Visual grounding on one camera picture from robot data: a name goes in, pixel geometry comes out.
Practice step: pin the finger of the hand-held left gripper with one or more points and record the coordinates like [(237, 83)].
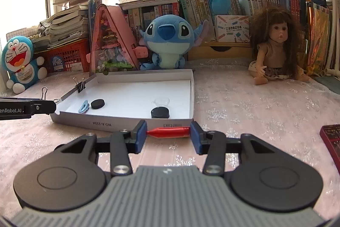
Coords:
[(43, 107)]

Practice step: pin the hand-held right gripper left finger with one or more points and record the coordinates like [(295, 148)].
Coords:
[(140, 136)]

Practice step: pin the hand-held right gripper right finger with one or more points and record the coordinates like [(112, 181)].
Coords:
[(196, 138)]

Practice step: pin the black binder clip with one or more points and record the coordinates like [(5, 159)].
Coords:
[(81, 87), (44, 98)]

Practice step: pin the black round puck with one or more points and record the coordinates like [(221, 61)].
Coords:
[(160, 112)]

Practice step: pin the clear plastic cup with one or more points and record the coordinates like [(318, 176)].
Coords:
[(161, 102)]

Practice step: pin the plain blue oval hair clip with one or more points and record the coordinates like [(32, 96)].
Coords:
[(84, 106)]

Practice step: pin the white cardboard box tray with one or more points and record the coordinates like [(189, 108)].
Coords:
[(127, 94)]

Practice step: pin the black round lid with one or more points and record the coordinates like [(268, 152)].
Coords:
[(97, 104)]

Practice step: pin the blue cat plush toy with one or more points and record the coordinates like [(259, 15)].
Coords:
[(18, 56)]

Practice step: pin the red plastic crate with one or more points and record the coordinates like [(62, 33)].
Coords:
[(71, 56)]

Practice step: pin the pink snowflake tablecloth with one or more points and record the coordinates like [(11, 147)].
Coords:
[(252, 110)]

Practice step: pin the white grid board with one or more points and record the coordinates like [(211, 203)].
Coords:
[(18, 30)]

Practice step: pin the wooden drawer unit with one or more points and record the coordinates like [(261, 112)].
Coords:
[(207, 51)]

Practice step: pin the stack of worn books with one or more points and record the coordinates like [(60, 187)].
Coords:
[(69, 22)]

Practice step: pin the pink triangular toy house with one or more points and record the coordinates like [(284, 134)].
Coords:
[(111, 43)]

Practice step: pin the blue big-eared alien plush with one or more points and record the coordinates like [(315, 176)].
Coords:
[(167, 40)]

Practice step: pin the thin blue magazines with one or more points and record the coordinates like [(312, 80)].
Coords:
[(93, 9)]

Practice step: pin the printed cardboard box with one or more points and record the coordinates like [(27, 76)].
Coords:
[(231, 29)]

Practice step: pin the row of small books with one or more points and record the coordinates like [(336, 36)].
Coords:
[(148, 17)]

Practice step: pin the long-haired baby doll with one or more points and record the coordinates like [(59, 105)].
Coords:
[(276, 40)]

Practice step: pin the row of tall books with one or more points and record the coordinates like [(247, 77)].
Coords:
[(202, 3)]

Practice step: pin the dark red calculator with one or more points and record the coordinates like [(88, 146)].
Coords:
[(332, 139)]

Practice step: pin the dark teal mat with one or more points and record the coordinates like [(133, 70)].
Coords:
[(330, 83)]

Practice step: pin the row of shiny picture books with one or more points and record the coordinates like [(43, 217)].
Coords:
[(318, 38)]

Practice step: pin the white pipe rack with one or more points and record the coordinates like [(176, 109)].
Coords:
[(330, 43)]

